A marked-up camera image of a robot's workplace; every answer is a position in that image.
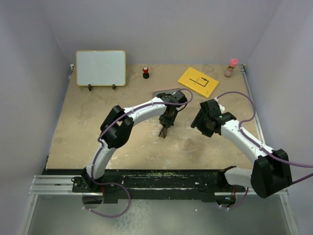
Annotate aluminium rail frame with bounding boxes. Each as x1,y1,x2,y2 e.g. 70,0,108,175
28,174,84,196

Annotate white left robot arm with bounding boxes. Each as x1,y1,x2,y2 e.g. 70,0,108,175
82,89,193,192

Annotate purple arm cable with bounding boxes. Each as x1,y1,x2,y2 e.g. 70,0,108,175
81,88,195,217
215,91,313,211

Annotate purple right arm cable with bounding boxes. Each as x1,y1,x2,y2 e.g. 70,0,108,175
215,91,313,211

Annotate pink capped small bottle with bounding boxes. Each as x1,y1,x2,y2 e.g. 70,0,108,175
224,59,239,77

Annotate yellow book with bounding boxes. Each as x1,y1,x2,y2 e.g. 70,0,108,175
178,67,219,98

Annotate thin framed sunglasses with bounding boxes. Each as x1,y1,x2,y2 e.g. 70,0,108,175
158,125,170,138

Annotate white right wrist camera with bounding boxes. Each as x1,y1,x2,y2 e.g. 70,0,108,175
214,98,225,113

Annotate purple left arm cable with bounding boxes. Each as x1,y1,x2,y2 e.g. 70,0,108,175
81,88,195,217

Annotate red and black stamp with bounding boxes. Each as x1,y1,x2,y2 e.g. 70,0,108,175
142,66,150,79

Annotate small whiteboard on stand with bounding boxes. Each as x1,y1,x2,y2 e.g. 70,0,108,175
75,50,126,89

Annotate pink glasses case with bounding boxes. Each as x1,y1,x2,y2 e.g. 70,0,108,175
152,88,179,98

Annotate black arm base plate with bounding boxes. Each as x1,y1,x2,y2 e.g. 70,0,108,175
43,169,246,204

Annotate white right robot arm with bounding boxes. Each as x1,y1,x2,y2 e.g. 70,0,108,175
191,99,292,198

